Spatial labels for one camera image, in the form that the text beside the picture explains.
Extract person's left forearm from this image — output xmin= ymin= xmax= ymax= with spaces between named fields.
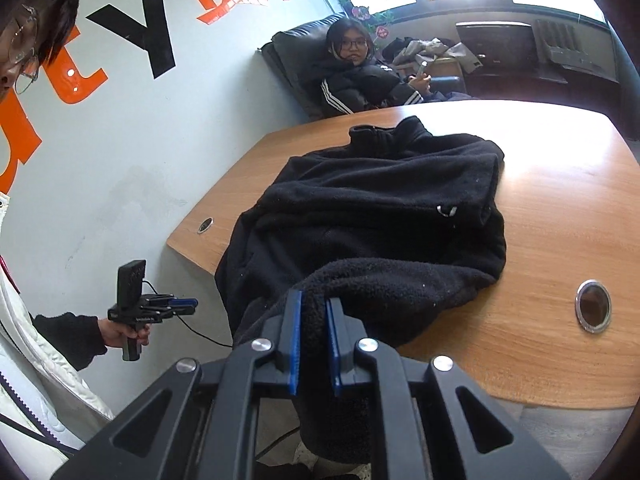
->
xmin=30 ymin=312 xmax=109 ymax=372

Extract black box appliance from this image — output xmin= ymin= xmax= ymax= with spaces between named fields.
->
xmin=455 ymin=21 xmax=536 ymax=77

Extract dark wooden cabinet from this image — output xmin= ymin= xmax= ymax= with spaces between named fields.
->
xmin=464 ymin=67 xmax=617 ymax=113

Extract person's head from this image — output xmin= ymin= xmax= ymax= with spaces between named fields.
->
xmin=0 ymin=0 xmax=82 ymax=107

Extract person's left hand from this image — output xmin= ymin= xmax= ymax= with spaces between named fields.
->
xmin=99 ymin=317 xmax=152 ymax=351

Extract operator in white jacket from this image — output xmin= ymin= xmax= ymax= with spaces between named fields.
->
xmin=0 ymin=189 xmax=117 ymax=467

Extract pile of grey black clothes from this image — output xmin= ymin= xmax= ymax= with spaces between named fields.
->
xmin=382 ymin=36 xmax=482 ymax=74

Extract grey file rack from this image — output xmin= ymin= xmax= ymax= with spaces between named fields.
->
xmin=532 ymin=19 xmax=602 ymax=72

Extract black fleece jacket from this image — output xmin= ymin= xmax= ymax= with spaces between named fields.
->
xmin=215 ymin=115 xmax=507 ymax=466

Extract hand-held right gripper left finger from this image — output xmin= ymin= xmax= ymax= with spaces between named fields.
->
xmin=50 ymin=289 xmax=303 ymax=480

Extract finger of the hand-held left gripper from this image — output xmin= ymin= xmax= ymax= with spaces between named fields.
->
xmin=148 ymin=306 xmax=197 ymax=319
xmin=146 ymin=294 xmax=199 ymax=308

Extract person's eyeglasses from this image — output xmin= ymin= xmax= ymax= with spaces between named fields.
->
xmin=0 ymin=4 xmax=42 ymax=97

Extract thin black cable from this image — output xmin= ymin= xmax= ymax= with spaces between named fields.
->
xmin=172 ymin=315 xmax=235 ymax=349

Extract black leather sofa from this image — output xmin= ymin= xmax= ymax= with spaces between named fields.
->
xmin=259 ymin=14 xmax=462 ymax=122

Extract light wooden cabinet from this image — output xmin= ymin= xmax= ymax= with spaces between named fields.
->
xmin=429 ymin=57 xmax=465 ymax=82

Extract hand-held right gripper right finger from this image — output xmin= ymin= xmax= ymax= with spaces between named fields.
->
xmin=325 ymin=298 xmax=572 ymax=480

